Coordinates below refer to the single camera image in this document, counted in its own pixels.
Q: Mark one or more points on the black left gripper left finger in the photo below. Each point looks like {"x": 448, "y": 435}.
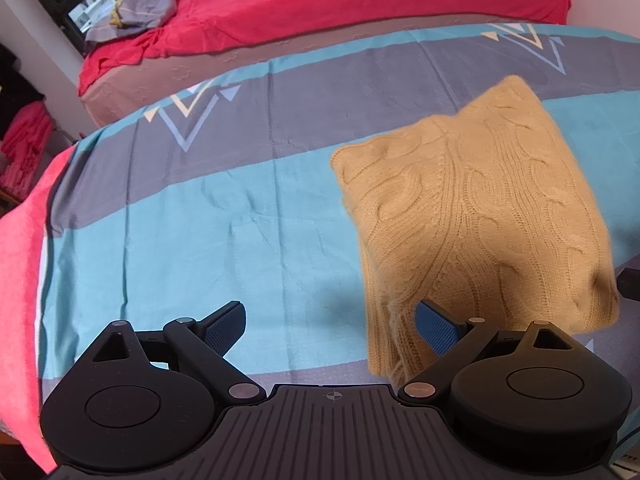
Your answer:
{"x": 137, "y": 400}

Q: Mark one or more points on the blue grey patterned bedsheet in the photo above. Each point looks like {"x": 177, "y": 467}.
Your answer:
{"x": 224, "y": 191}

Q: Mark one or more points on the grey blue crumpled cloth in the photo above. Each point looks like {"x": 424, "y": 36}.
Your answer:
{"x": 127, "y": 18}

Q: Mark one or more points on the red blanket at left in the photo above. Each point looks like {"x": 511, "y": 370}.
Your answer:
{"x": 23, "y": 147}

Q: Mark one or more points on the tan cable-knit cardigan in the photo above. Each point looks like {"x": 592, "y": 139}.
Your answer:
{"x": 486, "y": 214}

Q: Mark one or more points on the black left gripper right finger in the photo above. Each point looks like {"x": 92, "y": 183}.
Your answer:
{"x": 534, "y": 401}

